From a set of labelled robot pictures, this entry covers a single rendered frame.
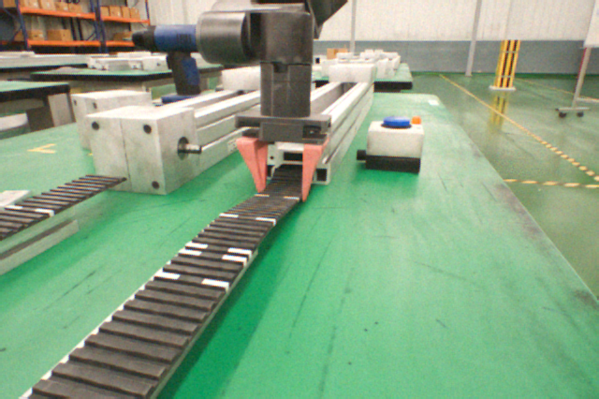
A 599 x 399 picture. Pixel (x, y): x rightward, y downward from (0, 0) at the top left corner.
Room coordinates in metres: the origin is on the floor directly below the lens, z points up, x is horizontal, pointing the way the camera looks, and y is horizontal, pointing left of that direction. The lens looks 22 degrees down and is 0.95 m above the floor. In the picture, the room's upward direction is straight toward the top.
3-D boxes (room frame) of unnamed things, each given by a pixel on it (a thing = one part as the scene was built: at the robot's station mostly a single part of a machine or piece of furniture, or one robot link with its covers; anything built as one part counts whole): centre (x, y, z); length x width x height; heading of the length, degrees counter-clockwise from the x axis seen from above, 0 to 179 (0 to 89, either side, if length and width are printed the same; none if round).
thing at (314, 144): (0.44, 0.01, 0.83); 0.07 x 0.07 x 0.09; 80
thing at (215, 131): (0.93, 0.09, 0.82); 0.80 x 0.10 x 0.09; 166
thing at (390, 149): (0.59, -0.14, 0.81); 0.10 x 0.08 x 0.06; 76
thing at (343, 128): (0.89, -0.09, 0.82); 0.80 x 0.10 x 0.09; 166
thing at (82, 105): (0.70, 0.32, 0.83); 0.11 x 0.10 x 0.10; 55
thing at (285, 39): (0.45, 0.02, 0.96); 0.07 x 0.06 x 0.07; 68
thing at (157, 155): (0.50, 0.19, 0.83); 0.12 x 0.09 x 0.10; 76
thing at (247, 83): (0.93, 0.09, 0.87); 0.16 x 0.11 x 0.07; 166
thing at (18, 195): (0.42, 0.35, 0.78); 0.05 x 0.03 x 0.01; 4
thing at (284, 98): (0.44, 0.02, 0.90); 0.10 x 0.07 x 0.07; 80
